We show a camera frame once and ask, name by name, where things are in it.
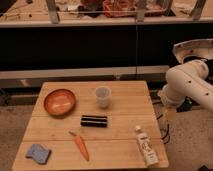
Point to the translucent yellowish gripper tool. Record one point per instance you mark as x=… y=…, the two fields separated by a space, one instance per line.
x=169 y=114

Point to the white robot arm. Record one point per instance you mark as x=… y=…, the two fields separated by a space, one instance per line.
x=186 y=80

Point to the black whiteboard eraser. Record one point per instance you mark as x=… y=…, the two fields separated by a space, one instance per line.
x=94 y=121

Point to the white squeeze bottle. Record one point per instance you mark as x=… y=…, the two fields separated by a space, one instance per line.
x=145 y=146

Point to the clear plastic cup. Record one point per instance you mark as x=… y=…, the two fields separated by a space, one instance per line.
x=103 y=95

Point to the orange toy carrot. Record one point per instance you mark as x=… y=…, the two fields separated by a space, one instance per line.
x=81 y=145

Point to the wooden table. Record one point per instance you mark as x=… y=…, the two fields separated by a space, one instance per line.
x=112 y=147

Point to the orange wooden bowl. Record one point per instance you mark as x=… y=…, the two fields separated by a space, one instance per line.
x=59 y=102

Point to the orange crate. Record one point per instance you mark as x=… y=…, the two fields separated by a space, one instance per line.
x=118 y=8

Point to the blue sponge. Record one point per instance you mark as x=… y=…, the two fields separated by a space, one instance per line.
x=38 y=153

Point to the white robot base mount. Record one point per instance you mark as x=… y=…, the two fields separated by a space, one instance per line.
x=197 y=47

